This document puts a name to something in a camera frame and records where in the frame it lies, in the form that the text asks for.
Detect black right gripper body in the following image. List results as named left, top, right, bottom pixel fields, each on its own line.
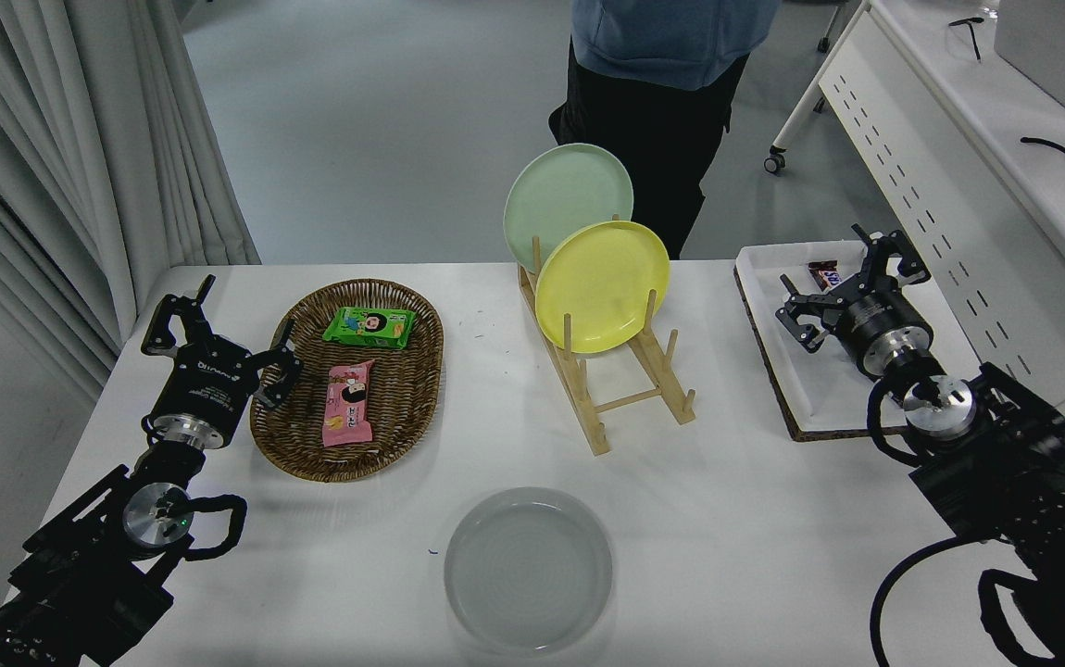
left=838, top=289, right=933, bottom=376

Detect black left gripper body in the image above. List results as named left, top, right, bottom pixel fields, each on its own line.
left=151, top=341, right=261, bottom=446

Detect grey plate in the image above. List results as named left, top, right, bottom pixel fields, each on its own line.
left=444, top=486, right=614, bottom=651

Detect yellow plate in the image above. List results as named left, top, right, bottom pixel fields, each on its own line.
left=534, top=220, right=670, bottom=354

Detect wooden plate rack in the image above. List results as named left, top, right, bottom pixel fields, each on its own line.
left=518, top=236, right=697, bottom=456

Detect pale green plate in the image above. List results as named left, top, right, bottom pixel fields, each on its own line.
left=503, top=143, right=634, bottom=274

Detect white rectangular tray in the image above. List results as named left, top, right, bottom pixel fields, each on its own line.
left=734, top=241, right=959, bottom=434

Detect pink snack pack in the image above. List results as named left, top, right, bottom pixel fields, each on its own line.
left=321, top=359, right=376, bottom=448

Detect green snack pack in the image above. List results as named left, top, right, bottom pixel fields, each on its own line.
left=322, top=307, right=417, bottom=351

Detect brown cork mat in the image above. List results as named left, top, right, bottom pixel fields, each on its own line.
left=734, top=269, right=904, bottom=442

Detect brown wicker basket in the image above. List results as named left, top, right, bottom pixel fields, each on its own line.
left=248, top=278, right=445, bottom=484

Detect white desk with slotted panel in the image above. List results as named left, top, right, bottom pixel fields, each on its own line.
left=764, top=0, right=1065, bottom=436

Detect grey pleated curtain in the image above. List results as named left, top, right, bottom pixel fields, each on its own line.
left=0, top=0, right=262, bottom=409

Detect black glasses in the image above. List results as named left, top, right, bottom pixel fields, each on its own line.
left=947, top=16, right=987, bottom=63

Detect person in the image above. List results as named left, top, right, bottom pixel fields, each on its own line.
left=548, top=0, right=782, bottom=260

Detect white laptop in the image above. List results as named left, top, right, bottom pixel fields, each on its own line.
left=994, top=0, right=1065, bottom=126

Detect black cable on desk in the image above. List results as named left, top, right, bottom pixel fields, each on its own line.
left=1021, top=137, right=1065, bottom=172

